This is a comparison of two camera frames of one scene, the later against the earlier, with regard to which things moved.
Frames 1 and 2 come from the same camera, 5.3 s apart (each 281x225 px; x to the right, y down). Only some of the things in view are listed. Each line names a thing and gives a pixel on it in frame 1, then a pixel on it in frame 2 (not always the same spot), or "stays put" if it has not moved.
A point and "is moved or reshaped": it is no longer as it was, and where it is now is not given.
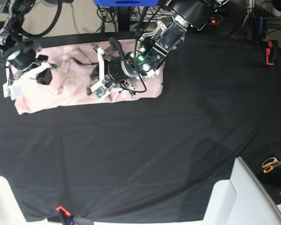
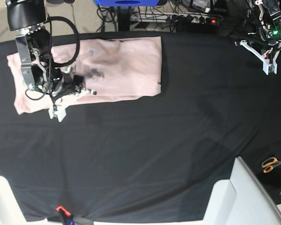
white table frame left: [5, 209] stays put
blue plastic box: [127, 3] stays put
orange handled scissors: [268, 164] stays put
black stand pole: [123, 18] stays put
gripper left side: [23, 56] -> [66, 86]
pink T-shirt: [70, 82] is moved or reshaped
